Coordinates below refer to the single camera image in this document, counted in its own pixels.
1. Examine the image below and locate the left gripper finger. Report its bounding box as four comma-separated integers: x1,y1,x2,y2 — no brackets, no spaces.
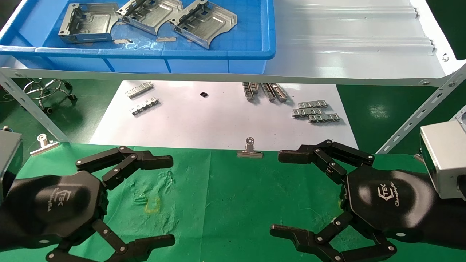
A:
76,146,174,190

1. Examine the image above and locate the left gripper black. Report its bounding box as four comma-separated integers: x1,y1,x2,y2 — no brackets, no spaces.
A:
5,170,176,262

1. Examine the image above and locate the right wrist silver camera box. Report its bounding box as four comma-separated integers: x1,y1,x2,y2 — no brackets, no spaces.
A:
420,120,466,200

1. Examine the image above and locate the perforated white rack strut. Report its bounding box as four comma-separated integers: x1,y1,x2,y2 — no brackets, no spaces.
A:
377,64,466,154
0,71,70,143

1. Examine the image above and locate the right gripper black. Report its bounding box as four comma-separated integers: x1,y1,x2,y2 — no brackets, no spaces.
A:
270,140,437,262

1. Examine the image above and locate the white paper sheet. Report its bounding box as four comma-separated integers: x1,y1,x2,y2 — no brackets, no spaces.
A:
89,81,360,153

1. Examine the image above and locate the white metal rack shelf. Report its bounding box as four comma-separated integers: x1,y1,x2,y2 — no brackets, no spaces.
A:
0,0,466,87

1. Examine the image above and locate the blue plastic bin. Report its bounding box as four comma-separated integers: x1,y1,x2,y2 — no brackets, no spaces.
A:
0,0,276,73

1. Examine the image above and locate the green table cloth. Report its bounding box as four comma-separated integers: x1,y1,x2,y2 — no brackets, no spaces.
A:
0,143,466,262

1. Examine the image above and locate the bent sheet metal bracket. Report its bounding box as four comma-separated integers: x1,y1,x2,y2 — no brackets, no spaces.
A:
169,0,238,49
116,0,183,36
58,3,121,44

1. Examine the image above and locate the silver binder clip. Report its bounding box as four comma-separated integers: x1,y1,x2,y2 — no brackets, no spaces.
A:
30,134,59,156
237,137,263,159

